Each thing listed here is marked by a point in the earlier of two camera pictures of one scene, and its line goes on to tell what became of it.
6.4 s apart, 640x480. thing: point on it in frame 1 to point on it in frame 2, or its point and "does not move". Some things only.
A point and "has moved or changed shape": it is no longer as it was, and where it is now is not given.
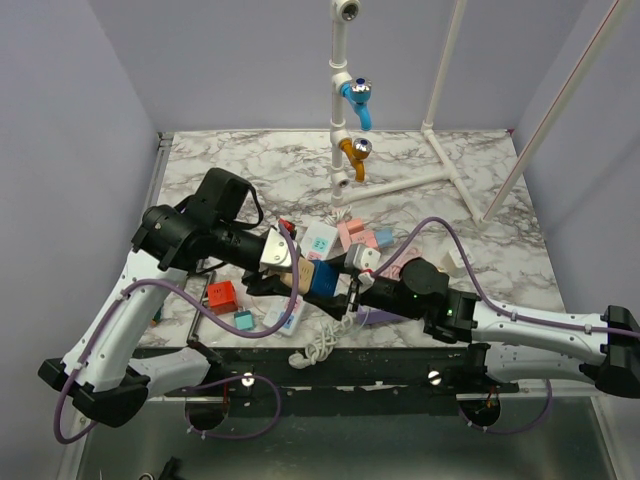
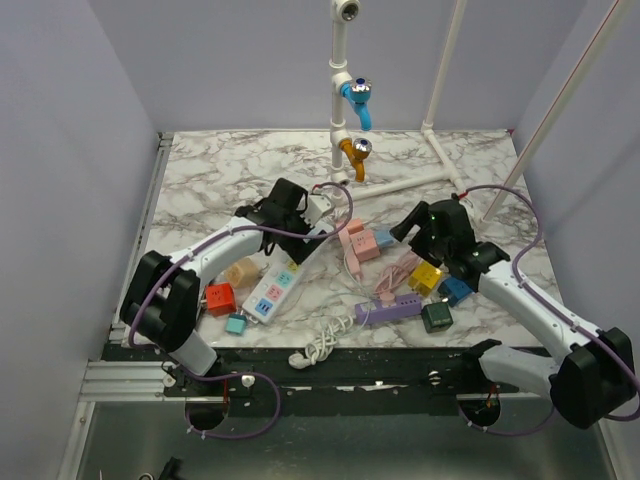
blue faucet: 357,92 does not move
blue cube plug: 324,278 has moved or changed shape
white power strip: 317,241 has moved or changed shape
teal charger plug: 244,320 has moved or changed shape
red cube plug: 222,297 does not move
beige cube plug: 305,276 has moved or changed shape
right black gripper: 337,305 to 417,216
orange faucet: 356,151 does not move
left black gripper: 258,285 to 298,250
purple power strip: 367,315 does not move
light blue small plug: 385,237 does not move
